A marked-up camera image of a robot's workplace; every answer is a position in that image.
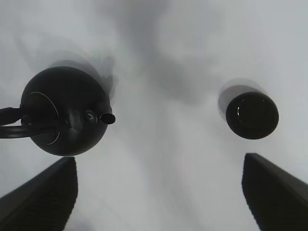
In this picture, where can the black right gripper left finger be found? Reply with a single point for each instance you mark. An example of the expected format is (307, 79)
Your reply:
(45, 202)

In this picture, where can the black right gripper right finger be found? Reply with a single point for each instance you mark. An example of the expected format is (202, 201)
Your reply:
(277, 200)

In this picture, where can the black round teapot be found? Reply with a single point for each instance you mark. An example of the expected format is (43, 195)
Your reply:
(63, 110)

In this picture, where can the small black teacup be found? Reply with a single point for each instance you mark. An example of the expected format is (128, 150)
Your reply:
(252, 115)

